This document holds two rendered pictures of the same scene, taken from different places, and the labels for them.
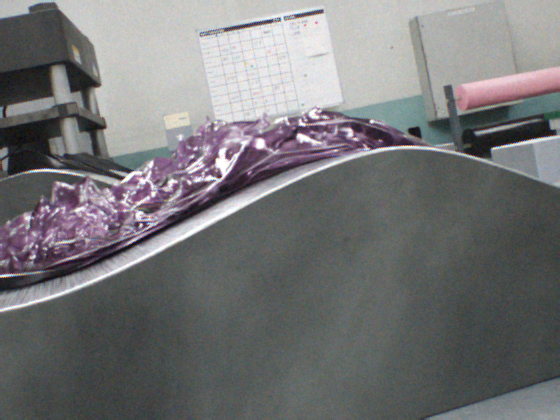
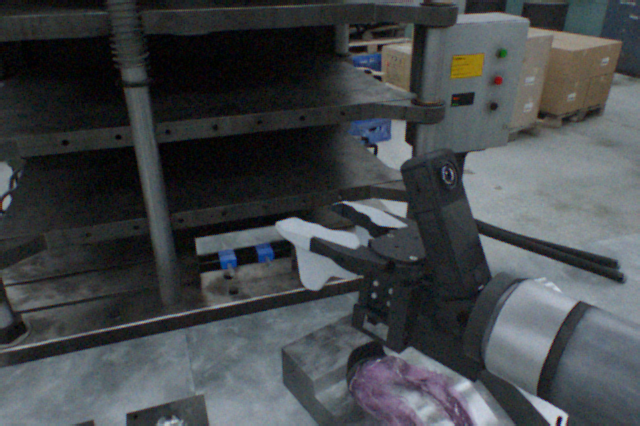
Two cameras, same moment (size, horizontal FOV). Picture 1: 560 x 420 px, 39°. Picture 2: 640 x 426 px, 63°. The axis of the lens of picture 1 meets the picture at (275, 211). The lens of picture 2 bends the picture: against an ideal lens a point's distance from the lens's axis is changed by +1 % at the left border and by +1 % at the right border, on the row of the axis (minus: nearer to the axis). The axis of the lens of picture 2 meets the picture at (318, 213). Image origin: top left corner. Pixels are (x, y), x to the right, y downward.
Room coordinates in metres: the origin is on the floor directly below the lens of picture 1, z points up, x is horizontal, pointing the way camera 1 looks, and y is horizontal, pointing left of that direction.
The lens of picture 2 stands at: (-0.03, -0.59, 1.70)
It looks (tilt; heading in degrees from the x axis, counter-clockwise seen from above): 28 degrees down; 69
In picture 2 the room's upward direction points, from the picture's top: straight up
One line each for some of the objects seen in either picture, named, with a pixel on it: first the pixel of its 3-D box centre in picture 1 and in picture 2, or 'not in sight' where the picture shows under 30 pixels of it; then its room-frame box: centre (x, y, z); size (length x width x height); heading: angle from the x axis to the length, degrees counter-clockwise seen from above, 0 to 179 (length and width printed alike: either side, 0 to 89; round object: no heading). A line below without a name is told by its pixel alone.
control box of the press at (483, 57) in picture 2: not in sight; (442, 230); (0.99, 0.79, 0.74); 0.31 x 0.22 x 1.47; 178
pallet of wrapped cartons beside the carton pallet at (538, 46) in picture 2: not in sight; (471, 77); (3.17, 3.60, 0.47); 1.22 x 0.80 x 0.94; 97
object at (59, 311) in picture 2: not in sight; (214, 236); (0.19, 1.00, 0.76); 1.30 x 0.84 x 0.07; 178
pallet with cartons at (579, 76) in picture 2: not in sight; (537, 73); (4.16, 3.81, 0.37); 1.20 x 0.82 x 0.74; 101
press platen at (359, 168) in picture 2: not in sight; (213, 185); (0.21, 1.00, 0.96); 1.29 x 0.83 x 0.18; 178
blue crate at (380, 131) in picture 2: not in sight; (356, 124); (2.01, 3.71, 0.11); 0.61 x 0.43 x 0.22; 99
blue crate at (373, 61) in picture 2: not in sight; (369, 65); (2.95, 5.35, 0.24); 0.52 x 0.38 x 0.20; 9
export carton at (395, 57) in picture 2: not in sight; (409, 65); (3.17, 4.77, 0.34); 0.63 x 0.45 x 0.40; 93
